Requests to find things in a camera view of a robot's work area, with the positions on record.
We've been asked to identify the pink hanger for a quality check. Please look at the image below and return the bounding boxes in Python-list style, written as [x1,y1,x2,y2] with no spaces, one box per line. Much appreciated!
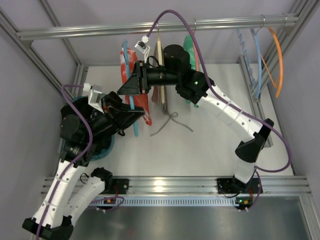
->
[192,19,201,72]

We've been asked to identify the green patterned trousers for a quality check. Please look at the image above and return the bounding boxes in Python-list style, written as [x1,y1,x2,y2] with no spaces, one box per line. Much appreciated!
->
[182,33,203,109]

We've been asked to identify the orange hanger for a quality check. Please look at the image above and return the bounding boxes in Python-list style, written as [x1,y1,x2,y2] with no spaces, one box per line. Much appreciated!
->
[261,27,284,98]

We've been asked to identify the light blue cable duct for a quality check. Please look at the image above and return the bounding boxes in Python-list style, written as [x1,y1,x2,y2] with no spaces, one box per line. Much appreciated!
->
[89,196,252,208]

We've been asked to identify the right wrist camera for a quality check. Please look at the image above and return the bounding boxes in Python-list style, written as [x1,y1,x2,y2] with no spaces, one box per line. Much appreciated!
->
[134,35,150,63]

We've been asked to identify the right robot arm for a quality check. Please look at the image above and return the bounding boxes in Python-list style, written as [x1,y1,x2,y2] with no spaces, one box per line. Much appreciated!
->
[117,44,274,193]

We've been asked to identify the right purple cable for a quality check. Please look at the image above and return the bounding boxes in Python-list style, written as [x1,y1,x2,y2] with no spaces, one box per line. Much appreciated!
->
[146,9,293,173]

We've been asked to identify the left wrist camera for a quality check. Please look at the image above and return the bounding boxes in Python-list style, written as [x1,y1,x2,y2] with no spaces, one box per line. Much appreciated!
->
[83,83,104,113]

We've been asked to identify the beige wooden hanger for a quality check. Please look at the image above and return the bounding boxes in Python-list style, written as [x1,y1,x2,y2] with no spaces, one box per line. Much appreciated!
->
[157,24,166,105]

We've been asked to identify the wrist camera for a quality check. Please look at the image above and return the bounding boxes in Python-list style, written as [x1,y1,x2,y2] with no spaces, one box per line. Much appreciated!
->
[134,35,150,63]
[83,83,104,113]

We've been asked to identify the light blue spiral hanger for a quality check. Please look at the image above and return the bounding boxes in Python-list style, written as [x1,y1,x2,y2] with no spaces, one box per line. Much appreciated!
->
[236,28,257,84]

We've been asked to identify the purple cable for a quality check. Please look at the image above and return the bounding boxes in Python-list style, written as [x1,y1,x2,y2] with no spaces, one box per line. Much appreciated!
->
[34,83,96,238]
[146,9,293,173]

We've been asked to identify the aluminium frame post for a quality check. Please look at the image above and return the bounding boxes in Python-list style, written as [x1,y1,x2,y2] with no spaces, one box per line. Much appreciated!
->
[237,0,320,148]
[0,0,81,87]

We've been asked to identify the teal laundry basket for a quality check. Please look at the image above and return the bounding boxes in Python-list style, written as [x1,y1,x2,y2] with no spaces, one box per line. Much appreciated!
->
[60,96,115,162]

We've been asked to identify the brown grey trousers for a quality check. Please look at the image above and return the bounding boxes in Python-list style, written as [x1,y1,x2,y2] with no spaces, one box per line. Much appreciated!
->
[151,43,169,115]

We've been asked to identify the red white patterned trousers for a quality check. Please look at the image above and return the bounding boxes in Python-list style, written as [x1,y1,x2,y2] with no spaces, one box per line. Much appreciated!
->
[119,48,152,126]

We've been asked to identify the black clothes pile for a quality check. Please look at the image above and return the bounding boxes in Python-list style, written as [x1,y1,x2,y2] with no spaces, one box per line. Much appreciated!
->
[72,94,127,156]

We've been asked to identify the left aluminium frame post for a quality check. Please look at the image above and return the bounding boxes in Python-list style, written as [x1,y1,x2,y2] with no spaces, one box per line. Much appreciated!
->
[0,0,81,87]

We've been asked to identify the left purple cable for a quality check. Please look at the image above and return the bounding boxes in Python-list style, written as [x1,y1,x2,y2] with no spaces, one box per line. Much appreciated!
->
[34,83,96,238]

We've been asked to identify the teal blue hanger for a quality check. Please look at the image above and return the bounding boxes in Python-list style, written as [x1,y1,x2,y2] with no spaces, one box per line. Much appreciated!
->
[122,39,139,137]

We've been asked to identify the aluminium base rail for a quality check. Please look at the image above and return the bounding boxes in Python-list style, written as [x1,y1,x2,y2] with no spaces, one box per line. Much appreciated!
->
[108,176,312,197]

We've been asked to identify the aluminium hanging rail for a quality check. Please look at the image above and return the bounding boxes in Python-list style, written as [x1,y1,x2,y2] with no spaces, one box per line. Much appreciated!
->
[16,13,299,41]

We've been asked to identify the right aluminium frame post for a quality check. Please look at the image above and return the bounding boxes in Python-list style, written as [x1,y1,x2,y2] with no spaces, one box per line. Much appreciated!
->
[237,0,320,148]

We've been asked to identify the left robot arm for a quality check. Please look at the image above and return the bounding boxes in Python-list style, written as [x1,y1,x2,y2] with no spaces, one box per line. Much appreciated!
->
[22,91,145,240]

